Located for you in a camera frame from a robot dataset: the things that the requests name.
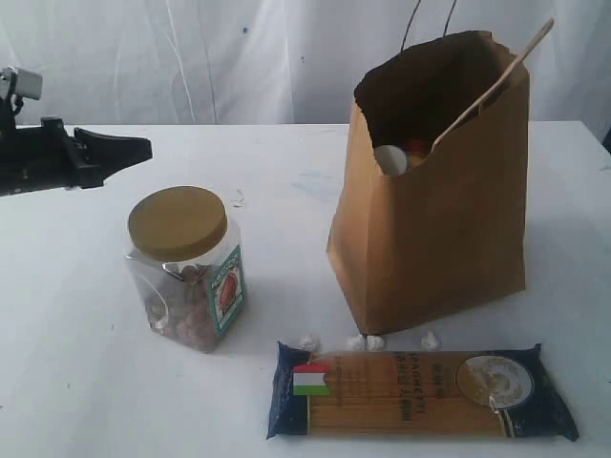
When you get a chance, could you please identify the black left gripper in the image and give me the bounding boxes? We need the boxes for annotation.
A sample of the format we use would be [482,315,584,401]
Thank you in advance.
[1,95,153,197]

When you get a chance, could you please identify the nut jar with gold lid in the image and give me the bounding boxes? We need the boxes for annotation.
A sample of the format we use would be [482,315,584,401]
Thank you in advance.
[126,186,246,353]

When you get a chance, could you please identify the yellow spice bottle white cap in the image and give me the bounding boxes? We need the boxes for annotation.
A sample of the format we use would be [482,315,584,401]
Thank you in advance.
[373,142,429,177]

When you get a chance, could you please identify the brown and orange snack pouch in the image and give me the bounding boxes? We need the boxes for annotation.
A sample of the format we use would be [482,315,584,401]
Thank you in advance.
[404,139,429,154]

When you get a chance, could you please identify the large brown paper bag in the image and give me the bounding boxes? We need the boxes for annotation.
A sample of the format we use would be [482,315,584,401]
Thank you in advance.
[327,31,530,335]

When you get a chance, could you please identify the spaghetti packet dark blue ends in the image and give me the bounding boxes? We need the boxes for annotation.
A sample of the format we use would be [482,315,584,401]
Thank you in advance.
[266,343,579,442]

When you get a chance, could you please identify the white backdrop curtain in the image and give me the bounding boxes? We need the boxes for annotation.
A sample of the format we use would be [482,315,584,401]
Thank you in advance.
[1,1,610,137]

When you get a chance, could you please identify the small white paper scrap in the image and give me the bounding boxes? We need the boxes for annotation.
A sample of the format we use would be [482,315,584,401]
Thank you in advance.
[230,189,246,209]

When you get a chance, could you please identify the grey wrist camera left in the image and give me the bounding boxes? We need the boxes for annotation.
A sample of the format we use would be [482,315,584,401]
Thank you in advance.
[1,66,43,100]

